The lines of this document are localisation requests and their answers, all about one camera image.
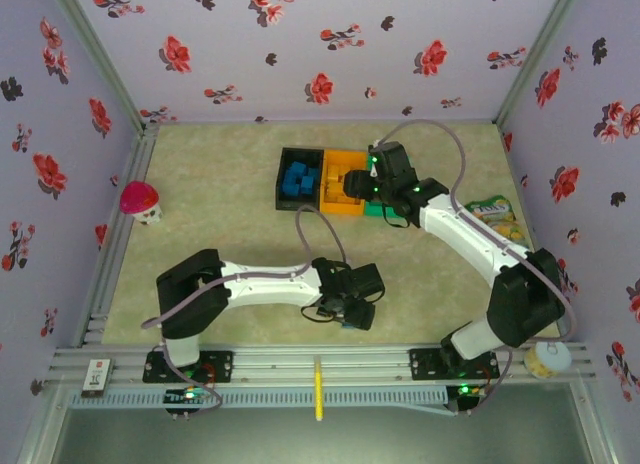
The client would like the orange plastic bin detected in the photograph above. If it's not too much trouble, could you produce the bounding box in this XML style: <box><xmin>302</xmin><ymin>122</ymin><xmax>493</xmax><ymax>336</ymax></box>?
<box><xmin>319</xmin><ymin>149</ymin><xmax>371</xmax><ymax>217</ymax></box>

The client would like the green plastic bin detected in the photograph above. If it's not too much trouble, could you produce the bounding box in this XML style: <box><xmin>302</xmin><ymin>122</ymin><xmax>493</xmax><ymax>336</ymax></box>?
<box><xmin>363</xmin><ymin>153</ymin><xmax>413</xmax><ymax>220</ymax></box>

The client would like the black plastic bin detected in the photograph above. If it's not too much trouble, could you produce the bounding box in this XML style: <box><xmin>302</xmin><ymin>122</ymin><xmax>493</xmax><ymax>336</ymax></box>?
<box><xmin>273</xmin><ymin>146</ymin><xmax>326</xmax><ymax>213</ymax></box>

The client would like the yellow pen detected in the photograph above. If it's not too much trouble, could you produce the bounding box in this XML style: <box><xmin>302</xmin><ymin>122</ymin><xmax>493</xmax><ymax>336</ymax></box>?
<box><xmin>312</xmin><ymin>356</ymin><xmax>325</xmax><ymax>423</ymax></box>

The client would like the green yellow snack packet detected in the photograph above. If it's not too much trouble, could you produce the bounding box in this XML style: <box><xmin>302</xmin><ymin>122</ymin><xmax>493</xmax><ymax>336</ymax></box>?
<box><xmin>463</xmin><ymin>194</ymin><xmax>531</xmax><ymax>250</ymax></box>

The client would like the circuit board with green light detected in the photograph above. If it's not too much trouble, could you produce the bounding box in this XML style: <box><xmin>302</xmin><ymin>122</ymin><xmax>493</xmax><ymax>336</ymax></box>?
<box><xmin>446</xmin><ymin>382</ymin><xmax>489</xmax><ymax>416</ymax></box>
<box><xmin>163</xmin><ymin>386</ymin><xmax>214</xmax><ymax>420</ymax></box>

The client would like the pink-capped mushroom toy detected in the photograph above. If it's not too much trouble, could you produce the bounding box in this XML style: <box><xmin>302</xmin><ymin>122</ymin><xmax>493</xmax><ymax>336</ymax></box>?
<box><xmin>119</xmin><ymin>180</ymin><xmax>164</xmax><ymax>228</ymax></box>

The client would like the black white card box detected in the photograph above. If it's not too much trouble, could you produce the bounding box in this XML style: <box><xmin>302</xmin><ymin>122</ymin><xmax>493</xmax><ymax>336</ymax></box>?
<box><xmin>79</xmin><ymin>359</ymin><xmax>115</xmax><ymax>399</ymax></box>

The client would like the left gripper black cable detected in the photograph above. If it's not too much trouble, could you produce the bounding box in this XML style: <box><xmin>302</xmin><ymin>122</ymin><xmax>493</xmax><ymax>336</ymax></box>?
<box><xmin>301</xmin><ymin>305</ymin><xmax>342</xmax><ymax>326</ymax></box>

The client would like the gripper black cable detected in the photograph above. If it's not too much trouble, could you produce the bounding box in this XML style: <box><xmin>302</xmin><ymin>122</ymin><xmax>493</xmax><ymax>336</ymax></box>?
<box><xmin>383</xmin><ymin>206</ymin><xmax>412</xmax><ymax>231</ymax></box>
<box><xmin>301</xmin><ymin>305</ymin><xmax>342</xmax><ymax>326</ymax></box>

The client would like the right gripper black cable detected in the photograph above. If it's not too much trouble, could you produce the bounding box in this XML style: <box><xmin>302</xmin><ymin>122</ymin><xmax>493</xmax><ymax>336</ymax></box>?
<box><xmin>383</xmin><ymin>206</ymin><xmax>412</xmax><ymax>231</ymax></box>

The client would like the wide aluminium base rail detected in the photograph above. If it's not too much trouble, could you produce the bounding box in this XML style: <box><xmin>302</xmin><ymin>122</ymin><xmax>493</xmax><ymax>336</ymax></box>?
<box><xmin>47</xmin><ymin>342</ymin><xmax>599</xmax><ymax>386</ymax></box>

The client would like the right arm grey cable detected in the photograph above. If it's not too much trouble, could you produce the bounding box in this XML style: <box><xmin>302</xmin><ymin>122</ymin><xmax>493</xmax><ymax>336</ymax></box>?
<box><xmin>374</xmin><ymin>118</ymin><xmax>579</xmax><ymax>416</ymax></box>

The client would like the grey slotted cable duct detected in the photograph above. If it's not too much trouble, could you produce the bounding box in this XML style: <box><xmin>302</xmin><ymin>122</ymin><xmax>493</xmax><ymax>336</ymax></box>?
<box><xmin>67</xmin><ymin>386</ymin><xmax>449</xmax><ymax>411</ymax></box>

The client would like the aluminium frame post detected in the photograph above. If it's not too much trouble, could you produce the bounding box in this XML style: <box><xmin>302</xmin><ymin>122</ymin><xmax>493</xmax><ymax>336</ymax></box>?
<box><xmin>492</xmin><ymin>0</ymin><xmax>586</xmax><ymax>130</ymax></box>
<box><xmin>47</xmin><ymin>0</ymin><xmax>151</xmax><ymax>130</ymax></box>

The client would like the aluminium side rail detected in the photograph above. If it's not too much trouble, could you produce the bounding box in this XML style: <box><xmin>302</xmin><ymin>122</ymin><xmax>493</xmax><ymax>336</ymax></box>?
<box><xmin>74</xmin><ymin>122</ymin><xmax>160</xmax><ymax>349</ymax></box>

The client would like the aluminium frame leg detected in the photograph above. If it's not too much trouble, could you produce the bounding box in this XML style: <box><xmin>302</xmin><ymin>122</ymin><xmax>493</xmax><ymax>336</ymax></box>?
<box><xmin>569</xmin><ymin>381</ymin><xmax>624</xmax><ymax>464</ymax></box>
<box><xmin>14</xmin><ymin>381</ymin><xmax>71</xmax><ymax>464</ymax></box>

